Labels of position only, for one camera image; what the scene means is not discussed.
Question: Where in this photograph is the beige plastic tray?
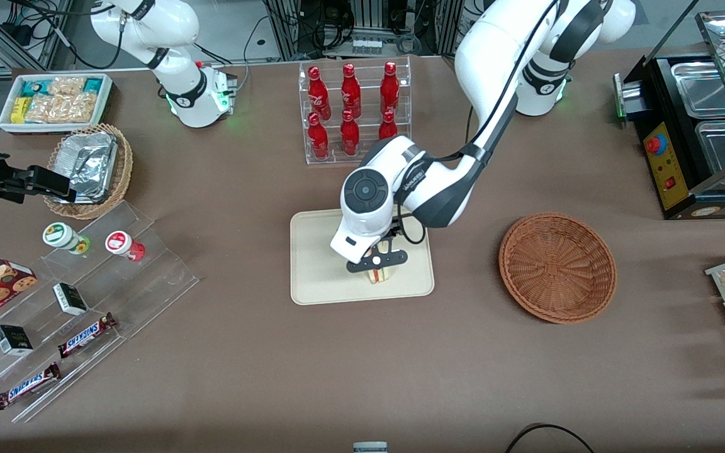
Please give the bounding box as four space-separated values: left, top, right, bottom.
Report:
290 204 435 306

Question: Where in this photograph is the oval wicker basket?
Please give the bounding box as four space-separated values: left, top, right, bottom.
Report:
43 123 133 220

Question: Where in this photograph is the round brown wicker basket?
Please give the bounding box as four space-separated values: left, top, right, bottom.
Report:
498 212 618 325

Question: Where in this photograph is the aluminium foil container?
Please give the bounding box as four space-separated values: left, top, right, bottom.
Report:
54 131 118 204

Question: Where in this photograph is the green lid white cup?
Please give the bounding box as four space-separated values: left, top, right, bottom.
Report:
42 222 91 255

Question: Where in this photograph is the large clear peanut snack bag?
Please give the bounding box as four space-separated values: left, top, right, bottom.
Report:
26 93 99 124

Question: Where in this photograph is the clear acrylic bottle rack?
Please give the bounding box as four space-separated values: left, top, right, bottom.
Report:
298 55 412 165

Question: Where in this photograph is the small clear peanut snack bag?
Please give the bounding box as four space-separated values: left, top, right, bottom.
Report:
48 77 86 97

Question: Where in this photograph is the white rectangular snack bin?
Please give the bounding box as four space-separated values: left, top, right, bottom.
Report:
0 73 114 134

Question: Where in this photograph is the red lid white cup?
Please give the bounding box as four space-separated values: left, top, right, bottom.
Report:
105 231 146 262

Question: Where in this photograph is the small black box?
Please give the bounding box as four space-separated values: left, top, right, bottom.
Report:
0 325 34 356
53 282 89 316

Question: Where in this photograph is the clear acrylic stepped display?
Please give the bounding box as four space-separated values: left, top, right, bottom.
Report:
0 200 201 423

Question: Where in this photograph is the snickers chocolate bar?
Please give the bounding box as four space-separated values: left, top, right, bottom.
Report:
57 313 117 359
0 362 62 410

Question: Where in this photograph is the black hot food display case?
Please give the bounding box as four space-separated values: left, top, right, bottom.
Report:
613 0 725 220

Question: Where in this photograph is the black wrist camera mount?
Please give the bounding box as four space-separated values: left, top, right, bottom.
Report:
346 249 409 273

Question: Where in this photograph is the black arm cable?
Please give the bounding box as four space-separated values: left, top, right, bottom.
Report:
393 0 561 247

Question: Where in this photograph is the black looped floor cable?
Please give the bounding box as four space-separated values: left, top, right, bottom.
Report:
504 423 596 453

